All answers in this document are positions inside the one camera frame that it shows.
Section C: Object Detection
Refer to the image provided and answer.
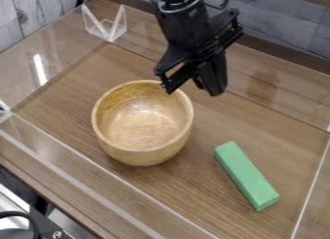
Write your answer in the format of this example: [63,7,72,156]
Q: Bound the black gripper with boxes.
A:
[153,0,242,96]

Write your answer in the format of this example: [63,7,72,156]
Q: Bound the green rectangular block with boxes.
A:
[214,141,280,211]

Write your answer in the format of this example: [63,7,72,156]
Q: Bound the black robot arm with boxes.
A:
[153,0,242,96]

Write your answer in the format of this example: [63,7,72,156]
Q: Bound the round wooden bowl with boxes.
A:
[92,80,194,167]

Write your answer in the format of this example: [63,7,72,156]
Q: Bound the clear acrylic corner bracket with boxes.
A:
[82,4,127,42]

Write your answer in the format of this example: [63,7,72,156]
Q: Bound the black metal table frame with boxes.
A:
[0,167,95,239]

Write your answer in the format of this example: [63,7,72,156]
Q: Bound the black cable lower left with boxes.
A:
[0,212,38,239]

